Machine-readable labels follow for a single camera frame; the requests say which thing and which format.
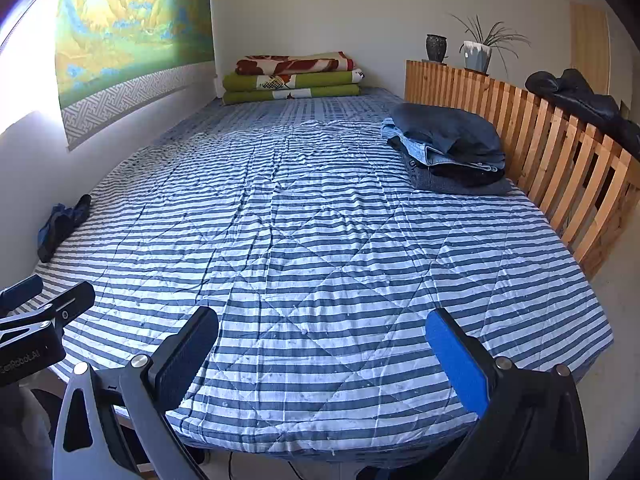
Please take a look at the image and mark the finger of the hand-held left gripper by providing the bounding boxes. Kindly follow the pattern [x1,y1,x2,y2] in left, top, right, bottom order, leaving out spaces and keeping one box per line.
[0,282,96,333]
[0,275,44,312]

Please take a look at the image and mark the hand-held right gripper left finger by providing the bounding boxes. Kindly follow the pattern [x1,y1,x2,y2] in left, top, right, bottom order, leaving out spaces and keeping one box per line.
[52,306,219,480]

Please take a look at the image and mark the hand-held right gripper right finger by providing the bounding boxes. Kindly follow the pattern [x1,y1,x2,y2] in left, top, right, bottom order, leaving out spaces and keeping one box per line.
[425,308,591,480]

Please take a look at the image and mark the blue striped underwear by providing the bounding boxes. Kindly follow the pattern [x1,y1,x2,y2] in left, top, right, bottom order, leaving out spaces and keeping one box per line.
[37,194,92,264]

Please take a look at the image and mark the blue white striped quilt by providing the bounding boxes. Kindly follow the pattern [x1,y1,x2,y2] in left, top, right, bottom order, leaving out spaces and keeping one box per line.
[7,87,615,466]

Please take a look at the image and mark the black folded garment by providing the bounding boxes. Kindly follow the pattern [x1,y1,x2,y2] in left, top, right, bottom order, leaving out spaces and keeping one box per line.
[430,162,506,186]

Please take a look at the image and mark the light blue folded jeans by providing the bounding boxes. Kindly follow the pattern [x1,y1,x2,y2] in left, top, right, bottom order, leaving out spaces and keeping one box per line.
[381,119,506,173]

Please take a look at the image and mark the stack of folded dark clothes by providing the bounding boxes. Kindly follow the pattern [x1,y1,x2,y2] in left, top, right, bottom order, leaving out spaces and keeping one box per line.
[390,102,506,166]

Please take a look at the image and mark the black jacket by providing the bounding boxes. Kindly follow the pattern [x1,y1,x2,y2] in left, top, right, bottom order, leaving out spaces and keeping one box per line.
[524,68,640,158]

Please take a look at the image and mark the potted plant white pot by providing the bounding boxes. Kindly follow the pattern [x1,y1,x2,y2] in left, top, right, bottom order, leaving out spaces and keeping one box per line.
[450,14,531,77]

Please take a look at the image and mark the dark ceramic pot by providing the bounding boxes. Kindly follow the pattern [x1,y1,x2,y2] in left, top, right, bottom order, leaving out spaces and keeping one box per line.
[426,34,448,65]

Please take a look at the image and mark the red white patterned blanket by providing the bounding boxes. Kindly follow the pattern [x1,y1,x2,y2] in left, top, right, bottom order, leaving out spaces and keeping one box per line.
[235,51,357,75]

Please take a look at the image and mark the wooden door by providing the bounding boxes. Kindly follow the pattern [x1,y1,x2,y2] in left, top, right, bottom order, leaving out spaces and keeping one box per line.
[570,2,612,96]

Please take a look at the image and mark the wooden slatted bed rail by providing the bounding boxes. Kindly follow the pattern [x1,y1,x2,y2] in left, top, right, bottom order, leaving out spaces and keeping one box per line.
[404,60,640,281]

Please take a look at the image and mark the landscape wall poster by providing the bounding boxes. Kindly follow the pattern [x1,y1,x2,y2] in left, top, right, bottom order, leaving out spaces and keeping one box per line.
[54,0,216,152]

